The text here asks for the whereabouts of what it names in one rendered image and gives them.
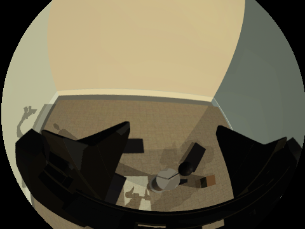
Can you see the black flat rectangular slab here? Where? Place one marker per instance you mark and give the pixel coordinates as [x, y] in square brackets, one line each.
[195, 155]
[116, 186]
[134, 145]

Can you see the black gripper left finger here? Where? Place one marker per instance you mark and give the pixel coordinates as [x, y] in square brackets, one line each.
[95, 158]

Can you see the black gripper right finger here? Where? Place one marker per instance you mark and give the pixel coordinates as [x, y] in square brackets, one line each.
[245, 158]

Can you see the dark brown cube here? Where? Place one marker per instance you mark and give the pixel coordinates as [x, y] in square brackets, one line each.
[208, 181]

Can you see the glass french press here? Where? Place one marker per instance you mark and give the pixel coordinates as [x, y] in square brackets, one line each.
[169, 179]

